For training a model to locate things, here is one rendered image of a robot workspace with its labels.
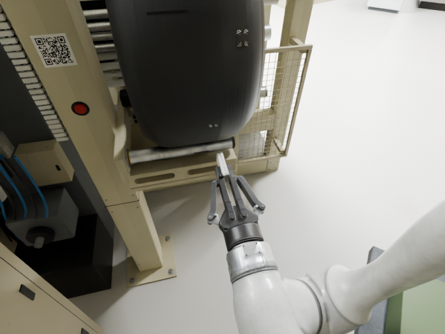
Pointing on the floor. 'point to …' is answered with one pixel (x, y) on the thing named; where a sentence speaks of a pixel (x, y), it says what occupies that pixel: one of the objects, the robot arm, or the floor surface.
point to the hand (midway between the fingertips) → (222, 167)
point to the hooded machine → (385, 5)
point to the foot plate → (133, 276)
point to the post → (146, 254)
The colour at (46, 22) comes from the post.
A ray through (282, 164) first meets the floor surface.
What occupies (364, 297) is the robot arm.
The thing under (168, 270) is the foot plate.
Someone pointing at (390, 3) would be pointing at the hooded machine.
